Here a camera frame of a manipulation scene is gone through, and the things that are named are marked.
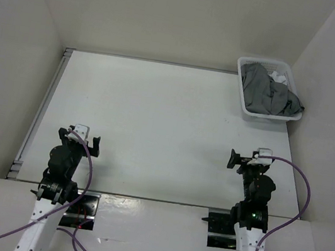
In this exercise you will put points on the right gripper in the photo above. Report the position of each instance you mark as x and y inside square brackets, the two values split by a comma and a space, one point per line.
[236, 159]

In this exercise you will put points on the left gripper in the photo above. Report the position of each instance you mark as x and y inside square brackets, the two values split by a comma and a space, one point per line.
[94, 151]

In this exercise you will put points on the grey pleated skirt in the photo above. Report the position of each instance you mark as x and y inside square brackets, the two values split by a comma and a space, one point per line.
[263, 96]

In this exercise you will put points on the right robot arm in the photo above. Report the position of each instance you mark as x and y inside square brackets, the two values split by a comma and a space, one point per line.
[250, 216]

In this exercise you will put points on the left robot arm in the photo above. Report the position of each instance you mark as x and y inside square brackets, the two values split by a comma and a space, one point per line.
[57, 191]

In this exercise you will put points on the white skirt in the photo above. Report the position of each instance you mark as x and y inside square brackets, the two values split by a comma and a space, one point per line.
[278, 78]

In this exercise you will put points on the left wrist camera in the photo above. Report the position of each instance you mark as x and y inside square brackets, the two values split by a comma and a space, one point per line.
[81, 131]

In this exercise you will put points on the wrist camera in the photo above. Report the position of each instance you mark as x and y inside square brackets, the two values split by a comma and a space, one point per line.
[262, 156]
[81, 131]

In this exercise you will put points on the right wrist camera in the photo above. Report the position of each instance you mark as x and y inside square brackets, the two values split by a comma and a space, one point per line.
[262, 156]

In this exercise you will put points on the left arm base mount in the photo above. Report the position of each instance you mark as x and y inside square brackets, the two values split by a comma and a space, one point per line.
[82, 214]

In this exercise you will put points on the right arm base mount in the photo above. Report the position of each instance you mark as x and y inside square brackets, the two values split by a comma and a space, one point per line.
[220, 232]

